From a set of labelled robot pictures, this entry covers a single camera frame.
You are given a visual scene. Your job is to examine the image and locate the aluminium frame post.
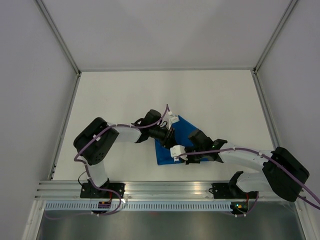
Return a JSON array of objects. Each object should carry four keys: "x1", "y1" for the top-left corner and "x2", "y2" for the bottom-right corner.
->
[
  {"x1": 252, "y1": 0, "x2": 299, "y2": 75},
  {"x1": 34, "y1": 0, "x2": 81, "y2": 77}
]

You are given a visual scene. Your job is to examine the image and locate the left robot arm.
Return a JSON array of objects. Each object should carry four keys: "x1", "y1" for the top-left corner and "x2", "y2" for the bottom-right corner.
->
[{"x1": 73, "y1": 109, "x2": 177, "y2": 198}]

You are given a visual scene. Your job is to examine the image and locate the aluminium front rail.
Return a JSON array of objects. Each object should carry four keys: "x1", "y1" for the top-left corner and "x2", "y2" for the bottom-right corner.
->
[{"x1": 34, "y1": 180, "x2": 308, "y2": 201}]

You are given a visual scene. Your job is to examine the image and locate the left aluminium frame post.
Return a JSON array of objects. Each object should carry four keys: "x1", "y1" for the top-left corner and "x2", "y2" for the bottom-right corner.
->
[{"x1": 34, "y1": 0, "x2": 81, "y2": 77}]

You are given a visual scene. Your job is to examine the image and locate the blue cloth napkin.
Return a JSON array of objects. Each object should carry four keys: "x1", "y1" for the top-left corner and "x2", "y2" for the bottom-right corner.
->
[{"x1": 154, "y1": 115, "x2": 197, "y2": 166}]

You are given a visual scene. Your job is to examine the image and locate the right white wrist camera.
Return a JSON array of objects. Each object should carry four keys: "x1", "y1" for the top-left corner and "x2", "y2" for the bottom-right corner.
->
[{"x1": 169, "y1": 145, "x2": 188, "y2": 162}]

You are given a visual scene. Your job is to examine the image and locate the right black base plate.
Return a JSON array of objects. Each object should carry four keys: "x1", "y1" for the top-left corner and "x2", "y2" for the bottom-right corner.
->
[{"x1": 208, "y1": 182, "x2": 258, "y2": 200}]

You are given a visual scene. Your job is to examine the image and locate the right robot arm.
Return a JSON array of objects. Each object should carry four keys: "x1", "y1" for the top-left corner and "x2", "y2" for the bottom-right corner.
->
[{"x1": 185, "y1": 129, "x2": 310, "y2": 202}]

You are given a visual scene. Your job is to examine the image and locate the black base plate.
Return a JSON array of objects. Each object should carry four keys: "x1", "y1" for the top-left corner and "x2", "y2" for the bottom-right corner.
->
[
  {"x1": 80, "y1": 182, "x2": 125, "y2": 199},
  {"x1": 208, "y1": 182, "x2": 258, "y2": 200}
]

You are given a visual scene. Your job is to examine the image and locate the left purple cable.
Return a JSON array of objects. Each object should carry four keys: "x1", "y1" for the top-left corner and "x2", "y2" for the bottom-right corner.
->
[{"x1": 44, "y1": 103, "x2": 173, "y2": 221}]

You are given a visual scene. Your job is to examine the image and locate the right aluminium frame post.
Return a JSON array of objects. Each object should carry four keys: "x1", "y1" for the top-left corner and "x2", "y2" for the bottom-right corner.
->
[{"x1": 252, "y1": 0, "x2": 299, "y2": 75}]

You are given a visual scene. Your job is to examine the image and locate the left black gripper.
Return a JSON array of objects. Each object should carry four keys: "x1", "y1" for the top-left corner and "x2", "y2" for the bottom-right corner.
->
[{"x1": 149, "y1": 124, "x2": 177, "y2": 150}]

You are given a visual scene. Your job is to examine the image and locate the white slotted cable duct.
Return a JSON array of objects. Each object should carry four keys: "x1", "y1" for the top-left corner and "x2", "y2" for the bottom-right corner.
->
[{"x1": 44, "y1": 200, "x2": 232, "y2": 212}]

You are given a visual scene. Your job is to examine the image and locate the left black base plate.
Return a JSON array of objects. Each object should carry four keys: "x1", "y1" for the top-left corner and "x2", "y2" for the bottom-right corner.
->
[{"x1": 80, "y1": 182, "x2": 125, "y2": 199}]

